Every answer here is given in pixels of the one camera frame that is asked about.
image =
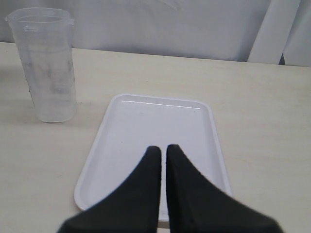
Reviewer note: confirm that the white plastic tray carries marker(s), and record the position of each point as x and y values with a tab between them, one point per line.
130	125

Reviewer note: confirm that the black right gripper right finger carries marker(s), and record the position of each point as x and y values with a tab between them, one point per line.
195	205

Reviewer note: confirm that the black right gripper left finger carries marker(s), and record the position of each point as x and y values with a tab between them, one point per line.
132	208

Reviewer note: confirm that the clear tall plastic container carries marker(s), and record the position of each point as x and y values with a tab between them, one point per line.
43	40

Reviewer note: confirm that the white backdrop curtain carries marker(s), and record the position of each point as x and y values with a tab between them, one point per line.
260	31

